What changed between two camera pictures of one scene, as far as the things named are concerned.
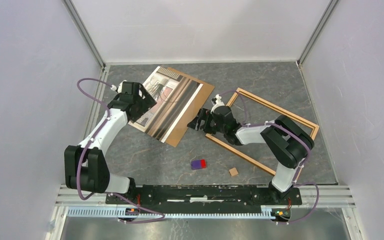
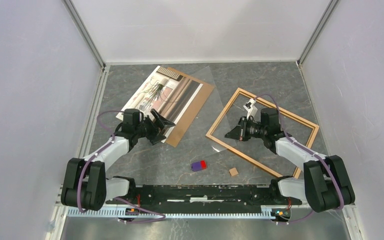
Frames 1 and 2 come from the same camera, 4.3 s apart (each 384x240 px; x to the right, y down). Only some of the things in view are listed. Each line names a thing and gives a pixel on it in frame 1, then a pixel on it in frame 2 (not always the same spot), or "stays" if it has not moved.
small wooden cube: x=233 y=172 stays
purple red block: x=198 y=164 stays
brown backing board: x=180 y=127 stays
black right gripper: x=205 y=115 -> x=239 y=132
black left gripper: x=147 y=102 -> x=163 y=122
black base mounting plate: x=209 y=195 stays
